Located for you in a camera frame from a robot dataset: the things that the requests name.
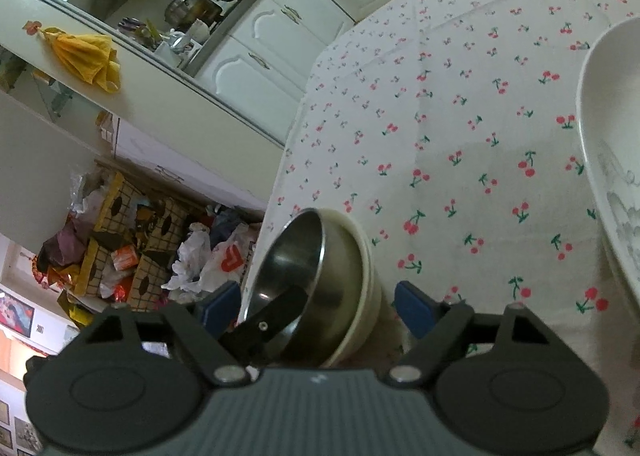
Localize crumpled white plastic bag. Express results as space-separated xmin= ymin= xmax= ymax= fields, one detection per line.
xmin=167 ymin=228 xmax=217 ymax=293

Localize white bag with red print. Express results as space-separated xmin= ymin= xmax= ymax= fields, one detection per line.
xmin=200 ymin=226 xmax=259 ymax=297

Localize white kitchen base cabinets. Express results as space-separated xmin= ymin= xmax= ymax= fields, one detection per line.
xmin=187 ymin=0 xmax=501 ymax=104

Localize framed wall picture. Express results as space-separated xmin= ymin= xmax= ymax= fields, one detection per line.
xmin=0 ymin=288 xmax=37 ymax=337

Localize stainless steel bowl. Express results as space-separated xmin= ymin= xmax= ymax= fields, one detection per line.
xmin=235 ymin=208 xmax=366 ymax=369

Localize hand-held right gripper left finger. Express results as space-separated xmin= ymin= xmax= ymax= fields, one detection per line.
xmin=75 ymin=281 xmax=253 ymax=387

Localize steel stockpot with lid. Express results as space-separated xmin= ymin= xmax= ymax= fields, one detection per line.
xmin=165 ymin=0 xmax=223 ymax=29

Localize glass corner shelf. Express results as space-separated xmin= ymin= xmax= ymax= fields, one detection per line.
xmin=30 ymin=70 xmax=77 ymax=125

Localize white plate with grey print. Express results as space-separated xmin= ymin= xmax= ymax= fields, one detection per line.
xmin=576 ymin=18 xmax=640 ymax=297

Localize white crockery cluster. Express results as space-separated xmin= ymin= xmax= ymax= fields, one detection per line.
xmin=152 ymin=30 xmax=207 ymax=67

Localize white side cabinet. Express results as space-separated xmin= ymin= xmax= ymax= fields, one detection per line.
xmin=112 ymin=118 xmax=273 ymax=211

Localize yellow hanging cloth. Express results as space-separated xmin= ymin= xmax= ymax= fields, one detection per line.
xmin=42 ymin=27 xmax=122 ymax=94

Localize cherry print tablecloth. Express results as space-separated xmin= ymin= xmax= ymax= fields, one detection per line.
xmin=250 ymin=0 xmax=640 ymax=456

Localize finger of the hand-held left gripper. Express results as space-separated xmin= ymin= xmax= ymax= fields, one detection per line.
xmin=222 ymin=284 xmax=308 ymax=367

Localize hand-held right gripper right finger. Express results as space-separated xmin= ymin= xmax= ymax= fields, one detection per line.
xmin=389 ymin=281 xmax=556 ymax=387

